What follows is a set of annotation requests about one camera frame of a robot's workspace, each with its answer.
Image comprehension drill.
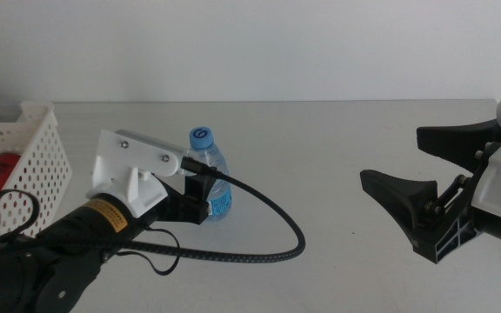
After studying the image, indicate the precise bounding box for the clear water bottle blue cap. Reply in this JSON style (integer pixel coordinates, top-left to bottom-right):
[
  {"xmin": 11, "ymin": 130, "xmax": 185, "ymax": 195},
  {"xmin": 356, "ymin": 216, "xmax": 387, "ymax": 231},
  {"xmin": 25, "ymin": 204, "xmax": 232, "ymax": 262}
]
[{"xmin": 184, "ymin": 126, "xmax": 233, "ymax": 223}]

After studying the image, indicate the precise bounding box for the white perforated plastic basket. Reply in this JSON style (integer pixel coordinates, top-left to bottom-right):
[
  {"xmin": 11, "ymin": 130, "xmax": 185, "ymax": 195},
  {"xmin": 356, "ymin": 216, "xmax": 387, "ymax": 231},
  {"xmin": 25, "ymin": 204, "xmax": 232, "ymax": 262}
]
[{"xmin": 0, "ymin": 101, "xmax": 73, "ymax": 243}]

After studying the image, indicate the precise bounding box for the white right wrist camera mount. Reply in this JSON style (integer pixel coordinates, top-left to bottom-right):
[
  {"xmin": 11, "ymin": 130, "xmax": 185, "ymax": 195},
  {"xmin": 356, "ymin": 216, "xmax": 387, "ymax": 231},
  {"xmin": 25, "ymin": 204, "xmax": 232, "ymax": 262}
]
[{"xmin": 470, "ymin": 77, "xmax": 501, "ymax": 217}]

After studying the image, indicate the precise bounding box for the thin black cable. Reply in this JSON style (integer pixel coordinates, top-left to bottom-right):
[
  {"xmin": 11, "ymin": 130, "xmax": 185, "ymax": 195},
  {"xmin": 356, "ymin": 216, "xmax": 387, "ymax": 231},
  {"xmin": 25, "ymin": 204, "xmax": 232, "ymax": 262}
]
[{"xmin": 0, "ymin": 189, "xmax": 182, "ymax": 276}]

